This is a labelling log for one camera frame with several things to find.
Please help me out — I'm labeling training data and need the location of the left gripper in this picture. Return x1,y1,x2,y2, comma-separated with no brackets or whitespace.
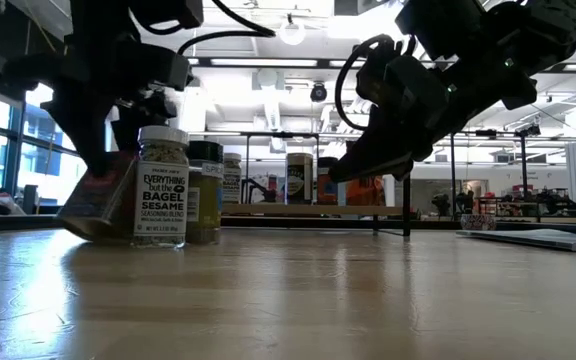
1,39,193,177

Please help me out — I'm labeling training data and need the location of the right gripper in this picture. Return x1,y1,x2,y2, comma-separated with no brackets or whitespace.
327,33,452,183

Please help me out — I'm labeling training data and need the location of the orange seasoning packet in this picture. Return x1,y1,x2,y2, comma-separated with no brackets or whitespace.
343,174,387,208

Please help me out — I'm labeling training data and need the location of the orange spice jar black lid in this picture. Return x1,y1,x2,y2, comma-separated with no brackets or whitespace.
316,156,340,207

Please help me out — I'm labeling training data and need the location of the red smoked paprika tin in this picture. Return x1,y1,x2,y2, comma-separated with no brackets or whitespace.
56,151,140,245

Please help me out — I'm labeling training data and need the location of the everything bagel seasoning jar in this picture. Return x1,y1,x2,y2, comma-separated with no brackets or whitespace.
132,125,191,249

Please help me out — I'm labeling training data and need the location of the tall grey-lid spice jar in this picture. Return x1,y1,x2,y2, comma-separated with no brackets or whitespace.
285,152,315,206

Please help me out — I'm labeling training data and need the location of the green spice jar black lid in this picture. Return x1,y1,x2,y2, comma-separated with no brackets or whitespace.
186,140,225,246

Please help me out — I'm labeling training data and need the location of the white lid glass spice jar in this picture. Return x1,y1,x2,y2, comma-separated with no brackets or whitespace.
222,152,243,205

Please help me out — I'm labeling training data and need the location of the background robot station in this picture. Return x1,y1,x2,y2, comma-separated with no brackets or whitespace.
497,185,576,217

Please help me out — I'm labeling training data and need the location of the round white ceiling lamp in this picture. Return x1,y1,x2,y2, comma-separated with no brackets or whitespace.
277,14,307,47

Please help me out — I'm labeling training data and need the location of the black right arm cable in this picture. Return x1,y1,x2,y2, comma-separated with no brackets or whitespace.
334,33,395,132

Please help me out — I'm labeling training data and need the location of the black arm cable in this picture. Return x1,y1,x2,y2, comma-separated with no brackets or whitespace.
176,0,277,56
334,33,395,132

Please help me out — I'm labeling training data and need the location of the round black ceiling camera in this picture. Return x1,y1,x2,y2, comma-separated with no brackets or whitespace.
309,82,329,104

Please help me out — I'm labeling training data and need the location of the wooden shelf black wire frame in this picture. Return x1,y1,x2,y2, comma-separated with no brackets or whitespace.
220,172,414,238

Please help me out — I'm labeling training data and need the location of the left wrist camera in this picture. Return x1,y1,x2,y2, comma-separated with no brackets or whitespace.
130,0,205,30

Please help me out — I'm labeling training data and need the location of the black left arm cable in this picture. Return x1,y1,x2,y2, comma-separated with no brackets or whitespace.
176,0,277,56

